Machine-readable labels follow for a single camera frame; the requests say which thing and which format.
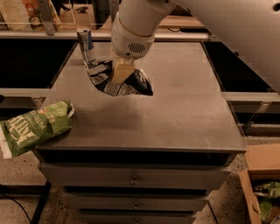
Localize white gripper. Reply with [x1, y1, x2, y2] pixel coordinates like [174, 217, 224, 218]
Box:
[110, 13, 155, 84]

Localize blue chip bag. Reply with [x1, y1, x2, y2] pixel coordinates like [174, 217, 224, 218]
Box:
[85, 60, 153, 96]

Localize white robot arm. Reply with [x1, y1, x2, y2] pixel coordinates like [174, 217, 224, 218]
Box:
[111, 0, 280, 93]

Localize green jalapeno chip bag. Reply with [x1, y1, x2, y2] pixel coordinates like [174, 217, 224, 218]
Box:
[0, 99, 74, 159]

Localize green bag in box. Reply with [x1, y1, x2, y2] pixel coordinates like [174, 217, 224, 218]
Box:
[253, 181, 280, 224]

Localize silver blue drink can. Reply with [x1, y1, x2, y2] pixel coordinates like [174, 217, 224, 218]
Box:
[76, 27, 95, 62]

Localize grey metal railing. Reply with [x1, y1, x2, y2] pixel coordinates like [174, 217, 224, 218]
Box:
[0, 0, 218, 42]

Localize snack bags behind glass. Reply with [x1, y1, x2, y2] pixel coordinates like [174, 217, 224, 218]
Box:
[0, 0, 62, 32]

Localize grey drawer cabinet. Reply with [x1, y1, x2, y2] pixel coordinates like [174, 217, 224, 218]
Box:
[35, 43, 246, 217]

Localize top drawer with knob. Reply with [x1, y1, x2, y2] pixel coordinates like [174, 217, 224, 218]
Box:
[38, 163, 230, 190]

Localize drawer with knob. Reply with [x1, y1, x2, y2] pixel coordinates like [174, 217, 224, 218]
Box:
[79, 212, 195, 224]
[38, 163, 230, 190]
[63, 192, 207, 212]

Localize middle drawer with knob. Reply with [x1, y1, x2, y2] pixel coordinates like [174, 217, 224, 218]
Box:
[63, 192, 207, 212]

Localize bottom drawer with knob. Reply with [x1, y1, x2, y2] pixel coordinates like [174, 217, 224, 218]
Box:
[79, 212, 195, 224]

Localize brown cardboard box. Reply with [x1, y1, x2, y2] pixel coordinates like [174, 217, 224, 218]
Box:
[239, 143, 280, 224]

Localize black floor cable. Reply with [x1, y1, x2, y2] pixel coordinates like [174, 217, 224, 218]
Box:
[0, 192, 33, 224]

